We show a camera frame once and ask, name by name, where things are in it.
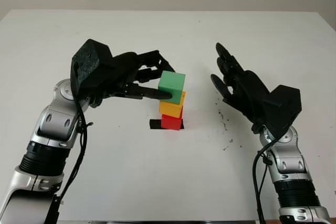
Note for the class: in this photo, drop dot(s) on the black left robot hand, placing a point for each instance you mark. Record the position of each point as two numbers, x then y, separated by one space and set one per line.
123 69

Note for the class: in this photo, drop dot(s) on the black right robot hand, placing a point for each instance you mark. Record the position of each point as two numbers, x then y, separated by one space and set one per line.
249 90

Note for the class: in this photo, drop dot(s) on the green wooden block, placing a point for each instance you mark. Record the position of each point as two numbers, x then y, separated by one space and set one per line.
172 81

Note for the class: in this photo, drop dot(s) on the yellow wooden block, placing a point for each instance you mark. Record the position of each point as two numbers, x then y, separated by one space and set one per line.
170 108

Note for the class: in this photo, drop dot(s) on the red wooden block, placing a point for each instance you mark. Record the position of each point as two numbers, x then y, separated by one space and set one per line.
172 123

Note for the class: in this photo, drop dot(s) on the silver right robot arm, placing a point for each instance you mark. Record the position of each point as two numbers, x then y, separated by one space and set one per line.
288 163

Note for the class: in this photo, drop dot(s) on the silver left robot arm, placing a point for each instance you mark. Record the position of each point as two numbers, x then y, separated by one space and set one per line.
52 121

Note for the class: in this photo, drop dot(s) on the black tape strip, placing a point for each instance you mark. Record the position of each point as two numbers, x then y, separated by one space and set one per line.
155 125

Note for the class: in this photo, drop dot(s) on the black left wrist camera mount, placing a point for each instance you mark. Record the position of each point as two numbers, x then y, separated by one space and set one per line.
89 64

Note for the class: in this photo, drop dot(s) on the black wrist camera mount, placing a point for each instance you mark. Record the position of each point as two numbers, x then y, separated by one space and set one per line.
283 108
89 64

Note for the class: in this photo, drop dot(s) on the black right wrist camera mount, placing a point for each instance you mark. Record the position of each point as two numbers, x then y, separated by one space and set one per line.
283 108

